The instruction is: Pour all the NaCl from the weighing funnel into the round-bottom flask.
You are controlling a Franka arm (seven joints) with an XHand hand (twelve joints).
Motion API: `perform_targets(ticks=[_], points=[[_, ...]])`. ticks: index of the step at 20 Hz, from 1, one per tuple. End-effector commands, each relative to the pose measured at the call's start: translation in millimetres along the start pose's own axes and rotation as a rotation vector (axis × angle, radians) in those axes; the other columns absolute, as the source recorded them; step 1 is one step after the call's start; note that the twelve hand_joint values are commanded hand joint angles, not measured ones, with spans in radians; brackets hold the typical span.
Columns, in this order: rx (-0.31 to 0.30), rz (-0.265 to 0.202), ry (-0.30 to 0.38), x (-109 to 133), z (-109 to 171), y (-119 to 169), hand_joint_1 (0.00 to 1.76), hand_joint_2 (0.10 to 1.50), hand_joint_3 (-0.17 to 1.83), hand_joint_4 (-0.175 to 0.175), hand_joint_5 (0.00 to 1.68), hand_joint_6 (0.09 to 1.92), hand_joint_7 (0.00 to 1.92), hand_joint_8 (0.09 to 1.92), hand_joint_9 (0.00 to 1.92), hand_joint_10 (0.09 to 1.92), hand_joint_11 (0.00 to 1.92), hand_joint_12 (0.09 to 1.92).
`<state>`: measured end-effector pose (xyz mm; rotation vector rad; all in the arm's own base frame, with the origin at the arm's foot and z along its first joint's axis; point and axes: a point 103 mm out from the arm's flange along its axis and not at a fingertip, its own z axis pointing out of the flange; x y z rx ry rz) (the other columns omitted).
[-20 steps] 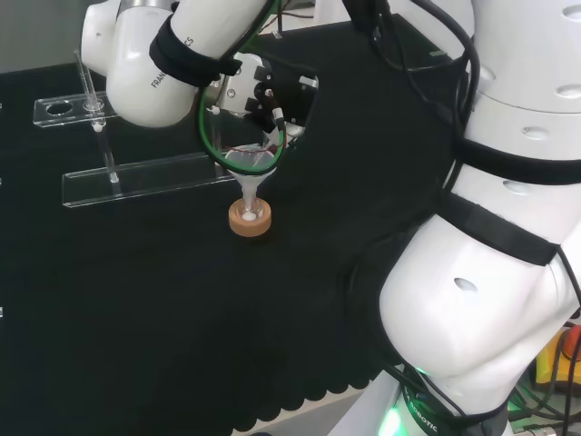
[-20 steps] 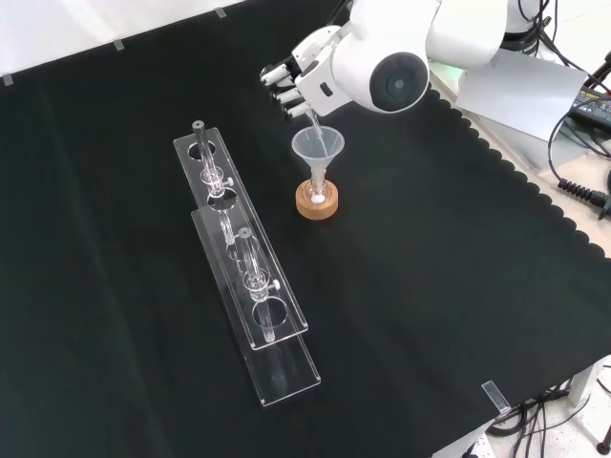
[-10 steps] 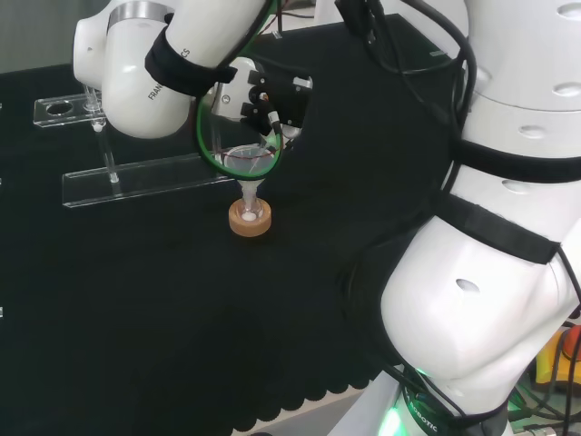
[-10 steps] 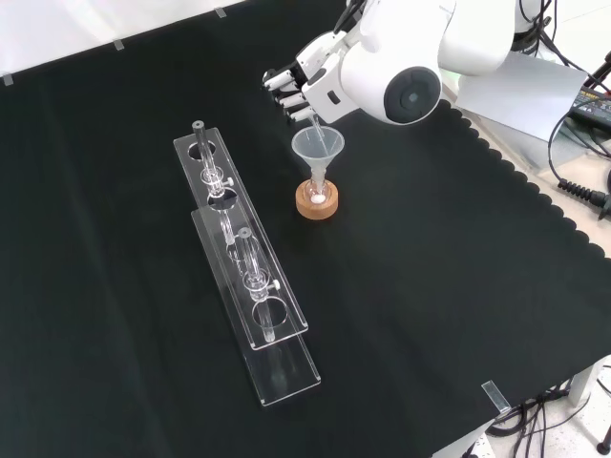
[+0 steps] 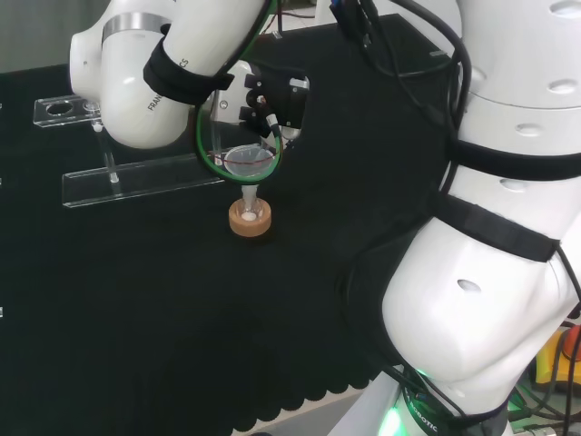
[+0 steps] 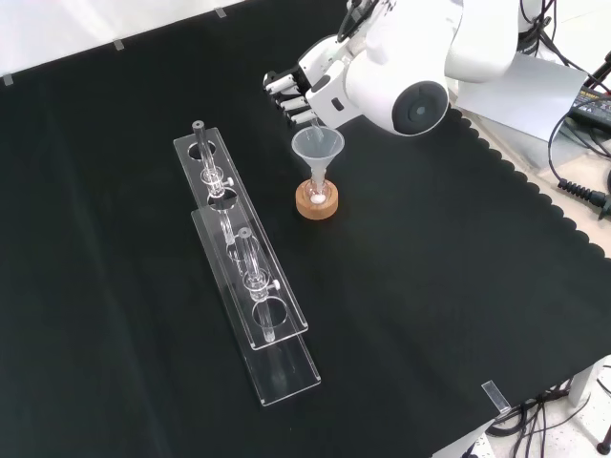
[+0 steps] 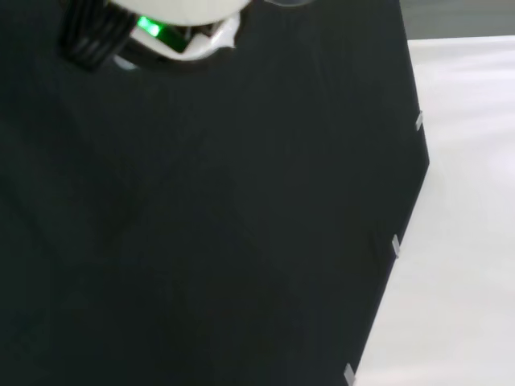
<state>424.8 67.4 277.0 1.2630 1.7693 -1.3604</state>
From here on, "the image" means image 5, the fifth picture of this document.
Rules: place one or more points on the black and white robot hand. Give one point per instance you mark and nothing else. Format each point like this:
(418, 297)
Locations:
(281, 97)

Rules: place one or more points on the clear plastic funnel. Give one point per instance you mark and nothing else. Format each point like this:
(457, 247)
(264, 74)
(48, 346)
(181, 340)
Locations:
(247, 168)

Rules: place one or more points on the clear round-bottom flask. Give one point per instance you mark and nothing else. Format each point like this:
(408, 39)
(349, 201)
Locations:
(249, 217)

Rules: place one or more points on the clear funnel stand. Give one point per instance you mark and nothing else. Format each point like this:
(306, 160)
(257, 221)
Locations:
(150, 175)

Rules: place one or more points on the black bench cloth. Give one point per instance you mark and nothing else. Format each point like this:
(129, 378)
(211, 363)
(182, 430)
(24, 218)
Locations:
(181, 295)

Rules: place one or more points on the yellow stop button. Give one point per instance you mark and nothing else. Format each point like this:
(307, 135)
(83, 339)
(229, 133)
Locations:
(551, 359)

